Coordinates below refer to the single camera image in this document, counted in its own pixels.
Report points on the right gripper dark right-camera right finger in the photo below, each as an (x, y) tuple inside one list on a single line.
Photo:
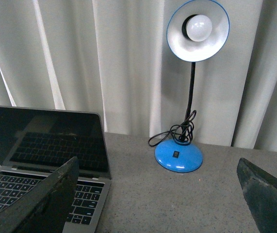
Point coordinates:
[(260, 193)]

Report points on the white curtain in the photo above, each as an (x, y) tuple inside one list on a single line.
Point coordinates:
[(112, 57)]

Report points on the blue desk lamp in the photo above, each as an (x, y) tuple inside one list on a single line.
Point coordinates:
[(196, 31)]

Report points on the right gripper dark right-camera left finger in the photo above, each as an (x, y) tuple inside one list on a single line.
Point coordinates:
[(46, 207)]

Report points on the grey laptop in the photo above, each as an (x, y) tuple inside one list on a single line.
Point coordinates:
[(35, 142)]

